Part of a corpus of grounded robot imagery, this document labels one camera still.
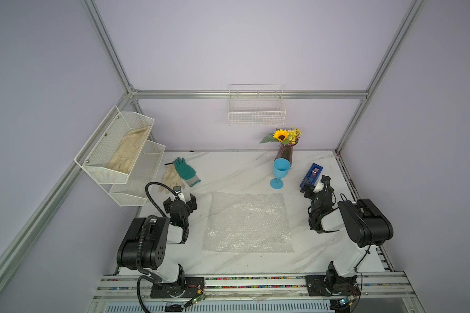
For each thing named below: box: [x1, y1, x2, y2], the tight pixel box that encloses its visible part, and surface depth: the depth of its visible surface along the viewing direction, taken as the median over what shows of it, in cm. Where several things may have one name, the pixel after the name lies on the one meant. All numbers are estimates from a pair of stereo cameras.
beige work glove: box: [158, 163, 185, 194], surface depth 110 cm
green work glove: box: [173, 157, 202, 188], surface depth 112 cm
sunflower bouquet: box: [259, 125, 303, 146], surface depth 97 cm
